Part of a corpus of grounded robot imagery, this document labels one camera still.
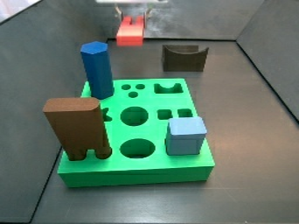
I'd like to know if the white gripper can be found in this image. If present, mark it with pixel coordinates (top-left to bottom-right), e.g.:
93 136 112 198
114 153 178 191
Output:
94 0 168 20

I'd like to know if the red double-square block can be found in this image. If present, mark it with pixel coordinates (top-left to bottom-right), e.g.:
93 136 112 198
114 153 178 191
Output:
116 16 145 46

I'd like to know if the green shape-sorting board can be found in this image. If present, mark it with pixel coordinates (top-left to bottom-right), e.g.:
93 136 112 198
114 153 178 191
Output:
57 79 214 187

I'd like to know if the brown double-peg block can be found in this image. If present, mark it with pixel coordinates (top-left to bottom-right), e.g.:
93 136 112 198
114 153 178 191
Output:
42 97 112 161

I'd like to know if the dark blue hexagonal prism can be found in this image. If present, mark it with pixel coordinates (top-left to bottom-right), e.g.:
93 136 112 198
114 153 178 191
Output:
80 41 114 100

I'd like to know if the black curved cradle stand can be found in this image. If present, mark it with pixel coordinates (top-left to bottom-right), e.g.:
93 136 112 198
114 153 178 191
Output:
162 45 209 72

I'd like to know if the light blue cube block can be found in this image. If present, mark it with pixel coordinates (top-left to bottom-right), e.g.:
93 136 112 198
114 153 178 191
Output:
164 116 206 156

